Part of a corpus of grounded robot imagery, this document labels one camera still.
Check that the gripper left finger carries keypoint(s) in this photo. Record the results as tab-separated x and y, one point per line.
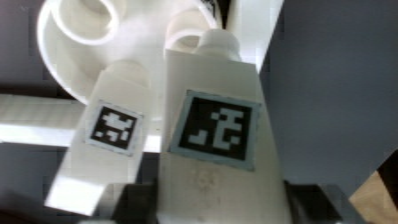
135	207

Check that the white stool leg with tag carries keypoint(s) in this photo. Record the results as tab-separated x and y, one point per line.
101	159

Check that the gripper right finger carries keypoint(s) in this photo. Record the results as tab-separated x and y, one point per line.
320	205

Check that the white obstacle wall frame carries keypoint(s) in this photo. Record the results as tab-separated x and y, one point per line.
37	118

